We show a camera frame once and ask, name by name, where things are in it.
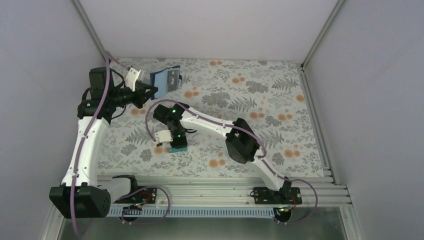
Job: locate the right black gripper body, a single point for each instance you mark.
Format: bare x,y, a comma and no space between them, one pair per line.
182,139

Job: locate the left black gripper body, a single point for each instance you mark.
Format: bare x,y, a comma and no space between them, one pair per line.
140,91

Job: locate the green credit card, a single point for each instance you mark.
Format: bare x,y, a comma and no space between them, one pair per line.
177,150

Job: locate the blue card holder wallet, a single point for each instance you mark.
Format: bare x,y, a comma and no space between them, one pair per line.
159,80

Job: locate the black credit card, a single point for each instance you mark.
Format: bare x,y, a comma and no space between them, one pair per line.
173,79

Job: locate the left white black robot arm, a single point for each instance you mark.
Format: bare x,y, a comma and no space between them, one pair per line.
79,196

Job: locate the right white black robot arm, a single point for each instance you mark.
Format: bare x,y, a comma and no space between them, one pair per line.
242,145

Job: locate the floral patterned table mat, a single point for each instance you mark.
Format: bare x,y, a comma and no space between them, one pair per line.
267,94

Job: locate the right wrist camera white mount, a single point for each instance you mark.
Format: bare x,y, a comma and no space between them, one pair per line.
163,136

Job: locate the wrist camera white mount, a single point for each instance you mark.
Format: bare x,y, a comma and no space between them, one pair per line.
163,136
132,77

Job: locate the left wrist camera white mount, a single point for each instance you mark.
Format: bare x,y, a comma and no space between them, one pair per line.
132,77

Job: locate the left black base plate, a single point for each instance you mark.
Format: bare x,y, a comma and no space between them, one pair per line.
146,196

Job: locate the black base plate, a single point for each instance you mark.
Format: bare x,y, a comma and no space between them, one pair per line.
265,196
146,196

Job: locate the grey slotted cable duct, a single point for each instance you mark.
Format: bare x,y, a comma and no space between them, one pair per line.
201,212

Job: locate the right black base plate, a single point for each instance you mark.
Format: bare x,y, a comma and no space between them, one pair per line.
265,196

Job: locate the aluminium rail frame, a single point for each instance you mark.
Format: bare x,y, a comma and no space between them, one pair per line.
235,191

